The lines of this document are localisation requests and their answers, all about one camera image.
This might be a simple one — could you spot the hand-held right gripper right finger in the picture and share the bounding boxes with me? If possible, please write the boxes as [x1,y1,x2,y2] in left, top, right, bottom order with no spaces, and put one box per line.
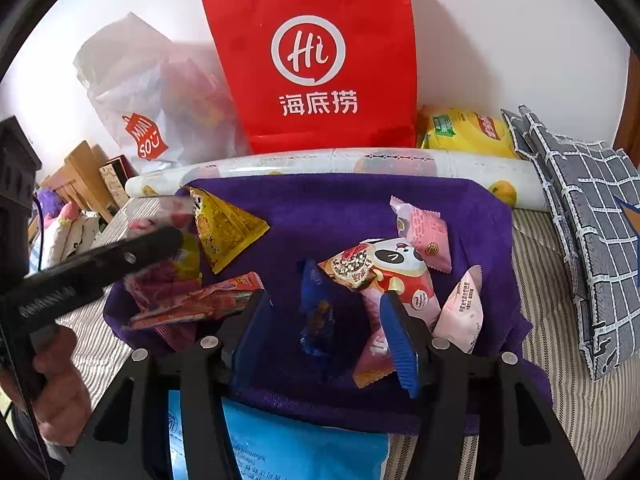
[378,290,586,480]

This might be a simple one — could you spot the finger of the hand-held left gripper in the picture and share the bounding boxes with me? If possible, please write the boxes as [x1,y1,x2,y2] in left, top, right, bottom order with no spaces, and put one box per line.
[92,226,186,286]

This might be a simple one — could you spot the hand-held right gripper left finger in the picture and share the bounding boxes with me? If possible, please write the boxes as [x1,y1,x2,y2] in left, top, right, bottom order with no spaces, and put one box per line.
[60,290,273,480]

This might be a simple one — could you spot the pink red clear snack packet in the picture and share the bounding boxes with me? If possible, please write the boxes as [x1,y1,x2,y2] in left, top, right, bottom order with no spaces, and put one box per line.
[125,196,198,241]

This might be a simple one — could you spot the blue candy packet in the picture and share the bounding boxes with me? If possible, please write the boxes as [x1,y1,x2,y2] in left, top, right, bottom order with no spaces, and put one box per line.
[297,258,336,358]

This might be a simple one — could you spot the yellow triangular snack packet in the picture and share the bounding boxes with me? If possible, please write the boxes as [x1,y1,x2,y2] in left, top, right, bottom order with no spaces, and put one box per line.
[187,186,271,275]

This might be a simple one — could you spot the pink candy packet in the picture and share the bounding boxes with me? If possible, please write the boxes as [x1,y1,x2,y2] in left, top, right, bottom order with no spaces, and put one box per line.
[390,196,452,273]

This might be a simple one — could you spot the person's left hand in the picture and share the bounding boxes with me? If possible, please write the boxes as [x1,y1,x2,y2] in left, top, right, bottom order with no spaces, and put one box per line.
[34,326,94,448]

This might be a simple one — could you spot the pink orange snack packet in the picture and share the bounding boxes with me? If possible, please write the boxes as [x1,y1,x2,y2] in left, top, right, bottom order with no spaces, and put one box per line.
[352,330,401,388]

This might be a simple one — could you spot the small yellow snack packet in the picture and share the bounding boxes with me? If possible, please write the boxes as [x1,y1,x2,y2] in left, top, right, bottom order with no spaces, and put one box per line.
[172,235,203,283]

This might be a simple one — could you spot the long red snack packet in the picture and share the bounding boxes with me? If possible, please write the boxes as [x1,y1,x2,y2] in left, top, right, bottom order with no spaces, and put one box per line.
[127,271,266,331]

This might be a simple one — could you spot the pale pink snack packet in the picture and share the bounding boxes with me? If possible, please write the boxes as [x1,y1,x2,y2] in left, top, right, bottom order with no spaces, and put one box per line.
[432,265,485,353]

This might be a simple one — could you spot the pink white plush toy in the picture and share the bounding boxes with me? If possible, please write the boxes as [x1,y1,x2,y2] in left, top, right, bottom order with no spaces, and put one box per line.
[30,187,101,271]

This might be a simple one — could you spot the red white panda snack packet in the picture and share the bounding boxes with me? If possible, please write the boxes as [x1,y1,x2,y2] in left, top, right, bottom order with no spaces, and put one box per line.
[360,237,442,331]

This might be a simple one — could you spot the brown box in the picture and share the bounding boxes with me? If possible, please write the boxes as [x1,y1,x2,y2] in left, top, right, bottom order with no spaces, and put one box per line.
[98,156,133,208]

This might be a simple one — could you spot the magenta snack packet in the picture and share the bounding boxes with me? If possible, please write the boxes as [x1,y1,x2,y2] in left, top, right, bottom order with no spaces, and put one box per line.
[125,280,201,353]

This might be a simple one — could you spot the chocolate ball snack packet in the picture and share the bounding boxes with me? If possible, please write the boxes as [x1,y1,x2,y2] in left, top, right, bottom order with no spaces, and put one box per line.
[317,242,383,291]

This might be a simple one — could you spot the wooden furniture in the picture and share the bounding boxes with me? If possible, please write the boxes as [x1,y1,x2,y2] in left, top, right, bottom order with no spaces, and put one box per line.
[40,140,133,223]

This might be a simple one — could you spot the large blue packet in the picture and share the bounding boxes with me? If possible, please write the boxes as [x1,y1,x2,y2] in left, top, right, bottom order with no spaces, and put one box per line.
[167,390,391,480]

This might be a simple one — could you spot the purple towel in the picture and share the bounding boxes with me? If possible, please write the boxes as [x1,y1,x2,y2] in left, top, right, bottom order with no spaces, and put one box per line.
[102,172,553,436]

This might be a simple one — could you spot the white plastic bag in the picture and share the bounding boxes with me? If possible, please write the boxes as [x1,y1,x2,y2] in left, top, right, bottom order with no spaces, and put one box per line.
[73,11,251,165]

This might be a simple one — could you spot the red paper bag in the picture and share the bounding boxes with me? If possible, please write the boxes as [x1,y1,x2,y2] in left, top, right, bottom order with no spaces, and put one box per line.
[201,0,420,156]

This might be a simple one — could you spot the large yellow snack bag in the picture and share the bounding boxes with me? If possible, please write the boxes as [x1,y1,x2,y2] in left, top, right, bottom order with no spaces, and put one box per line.
[416,105,518,161]

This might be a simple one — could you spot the grey checked cushion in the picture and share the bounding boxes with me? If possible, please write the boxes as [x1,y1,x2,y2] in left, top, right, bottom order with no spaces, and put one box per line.
[501,105,640,381]

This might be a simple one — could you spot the wooden door frame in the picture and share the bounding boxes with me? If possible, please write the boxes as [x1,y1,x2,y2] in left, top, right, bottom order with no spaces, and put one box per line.
[612,50,640,166]

